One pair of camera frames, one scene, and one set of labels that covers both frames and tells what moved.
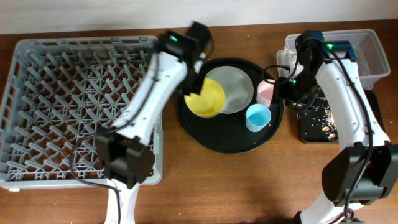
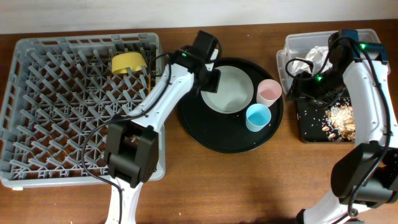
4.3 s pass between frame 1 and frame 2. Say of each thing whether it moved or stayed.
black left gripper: moved
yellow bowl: moved
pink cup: stayed
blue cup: stayed
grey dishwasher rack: stayed
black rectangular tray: stayed
